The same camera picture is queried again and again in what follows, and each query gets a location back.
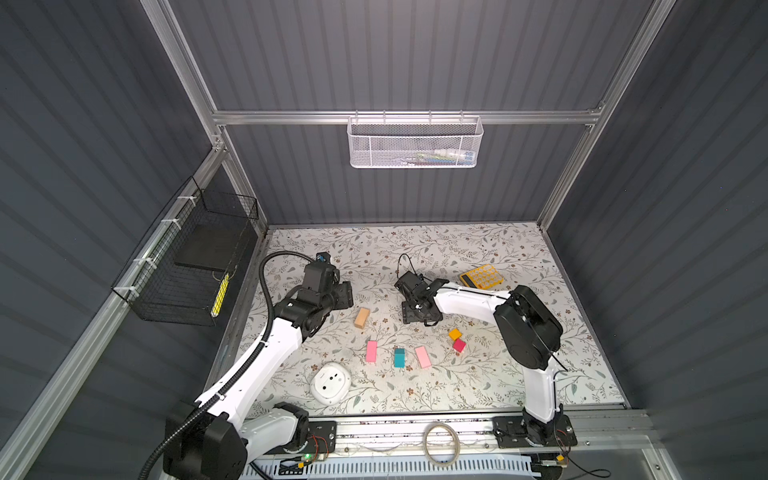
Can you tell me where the black wire basket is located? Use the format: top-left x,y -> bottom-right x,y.
112,179 -> 260,327

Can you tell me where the black corrugated cable conduit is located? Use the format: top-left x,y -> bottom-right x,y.
136,249 -> 316,480

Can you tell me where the roll of clear tape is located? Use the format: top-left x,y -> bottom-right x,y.
421,422 -> 461,468

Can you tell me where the yellow calculator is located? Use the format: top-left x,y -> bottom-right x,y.
459,264 -> 504,290

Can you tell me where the teal wood block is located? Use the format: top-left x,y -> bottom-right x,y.
393,348 -> 406,368

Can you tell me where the yellow green marker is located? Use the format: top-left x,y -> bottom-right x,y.
210,273 -> 230,318

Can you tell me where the dark pink rectangular block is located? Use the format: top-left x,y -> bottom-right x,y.
365,340 -> 378,364

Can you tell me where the white round smart speaker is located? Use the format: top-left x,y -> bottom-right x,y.
310,362 -> 351,406

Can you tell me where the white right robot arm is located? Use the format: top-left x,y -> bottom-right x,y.
395,271 -> 578,450

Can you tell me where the white wire mesh basket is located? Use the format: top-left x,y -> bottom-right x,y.
346,115 -> 484,169

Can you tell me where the light pink wood block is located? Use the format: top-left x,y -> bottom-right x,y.
414,346 -> 432,369

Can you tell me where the arched natural wood block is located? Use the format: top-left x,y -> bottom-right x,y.
353,308 -> 370,329

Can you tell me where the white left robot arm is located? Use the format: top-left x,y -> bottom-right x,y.
139,252 -> 354,479

